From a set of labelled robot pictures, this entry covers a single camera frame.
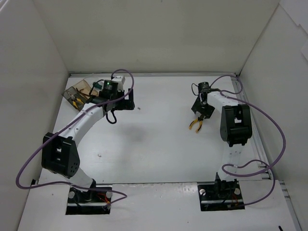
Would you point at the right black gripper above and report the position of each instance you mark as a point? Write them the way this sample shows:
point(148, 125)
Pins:
point(203, 110)

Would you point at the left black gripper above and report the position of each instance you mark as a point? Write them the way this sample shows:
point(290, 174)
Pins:
point(125, 103)

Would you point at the yellow handled cutting pliers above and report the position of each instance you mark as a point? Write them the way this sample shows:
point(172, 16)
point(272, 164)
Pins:
point(199, 121)

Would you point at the yellow handled needle-nose pliers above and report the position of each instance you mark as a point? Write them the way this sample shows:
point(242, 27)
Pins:
point(75, 102)

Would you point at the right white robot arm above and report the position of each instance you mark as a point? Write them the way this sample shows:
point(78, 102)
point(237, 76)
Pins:
point(235, 125)

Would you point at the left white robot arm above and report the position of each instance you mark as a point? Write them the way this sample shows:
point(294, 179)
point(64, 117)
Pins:
point(60, 155)

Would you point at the clear plastic organizer box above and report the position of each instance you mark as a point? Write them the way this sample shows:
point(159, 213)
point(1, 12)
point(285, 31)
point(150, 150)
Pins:
point(85, 83)

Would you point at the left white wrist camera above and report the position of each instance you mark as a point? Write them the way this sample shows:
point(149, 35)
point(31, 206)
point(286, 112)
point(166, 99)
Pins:
point(120, 80)

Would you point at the green handled screwdriver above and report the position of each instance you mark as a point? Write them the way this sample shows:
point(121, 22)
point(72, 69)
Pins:
point(97, 85)

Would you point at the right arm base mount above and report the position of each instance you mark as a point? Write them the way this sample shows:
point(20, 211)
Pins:
point(227, 199)

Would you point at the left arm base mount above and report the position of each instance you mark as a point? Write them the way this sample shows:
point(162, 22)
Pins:
point(89, 203)

